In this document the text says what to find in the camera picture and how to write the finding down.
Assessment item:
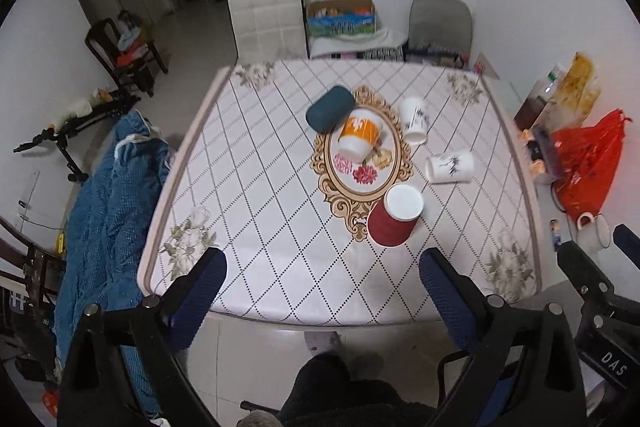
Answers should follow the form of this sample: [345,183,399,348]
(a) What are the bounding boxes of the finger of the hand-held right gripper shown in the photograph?
[556,240,621,308]
[613,223,640,260]

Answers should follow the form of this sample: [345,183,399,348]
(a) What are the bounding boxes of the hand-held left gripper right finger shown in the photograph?
[419,248,586,427]

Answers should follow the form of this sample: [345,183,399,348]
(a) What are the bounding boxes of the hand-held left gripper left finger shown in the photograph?
[56,247,228,427]

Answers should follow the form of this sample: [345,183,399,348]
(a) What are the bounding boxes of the red paper cup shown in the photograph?
[366,184,425,248]

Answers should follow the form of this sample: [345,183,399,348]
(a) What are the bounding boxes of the white cup with bamboo print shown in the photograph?
[398,97,431,144]
[425,150,475,184]

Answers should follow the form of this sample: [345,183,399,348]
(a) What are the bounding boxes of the orange and white cup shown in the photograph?
[338,108,386,164]

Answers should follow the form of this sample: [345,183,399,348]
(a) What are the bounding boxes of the white enamel mug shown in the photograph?
[576,213,613,252]

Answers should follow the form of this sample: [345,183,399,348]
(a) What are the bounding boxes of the red plastic bag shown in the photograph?
[550,109,633,223]

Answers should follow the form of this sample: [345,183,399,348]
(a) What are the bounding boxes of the blue quilt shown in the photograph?
[54,109,176,418]

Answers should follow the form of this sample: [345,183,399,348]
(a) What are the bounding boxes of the white diamond-patterned tablecloth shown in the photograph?
[137,58,546,325]

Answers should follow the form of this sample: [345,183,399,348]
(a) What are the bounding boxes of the grey slipper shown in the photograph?
[304,331,346,355]

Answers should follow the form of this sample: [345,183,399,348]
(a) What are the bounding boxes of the person's leg in black pants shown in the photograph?
[277,353,436,427]

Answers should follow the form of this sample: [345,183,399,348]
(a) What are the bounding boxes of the yellow plastic bag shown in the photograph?
[542,52,601,130]

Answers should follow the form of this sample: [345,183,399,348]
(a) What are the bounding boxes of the dark wooden furniture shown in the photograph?
[0,217,66,313]

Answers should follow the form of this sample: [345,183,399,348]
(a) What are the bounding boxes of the black tripod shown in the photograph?
[13,89,142,182]

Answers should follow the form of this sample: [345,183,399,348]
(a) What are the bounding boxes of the dark teal case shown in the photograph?
[306,85,353,134]

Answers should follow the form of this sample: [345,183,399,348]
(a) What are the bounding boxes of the pile of clothes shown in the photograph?
[116,10,152,68]

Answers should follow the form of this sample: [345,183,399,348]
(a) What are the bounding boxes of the zebra striped cloth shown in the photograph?
[360,47,404,62]

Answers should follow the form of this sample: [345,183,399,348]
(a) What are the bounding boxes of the dark wooden chair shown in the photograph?
[85,18,169,98]

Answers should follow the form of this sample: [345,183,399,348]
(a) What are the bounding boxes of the white cloth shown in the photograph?
[307,28,408,60]

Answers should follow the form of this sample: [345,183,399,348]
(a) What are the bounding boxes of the grey chair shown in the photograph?
[406,0,473,66]

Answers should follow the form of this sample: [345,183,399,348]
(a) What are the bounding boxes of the white padded chair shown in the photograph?
[227,0,308,62]

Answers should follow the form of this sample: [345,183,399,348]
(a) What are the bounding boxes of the cardboard box with colourful print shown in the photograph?
[305,0,377,38]

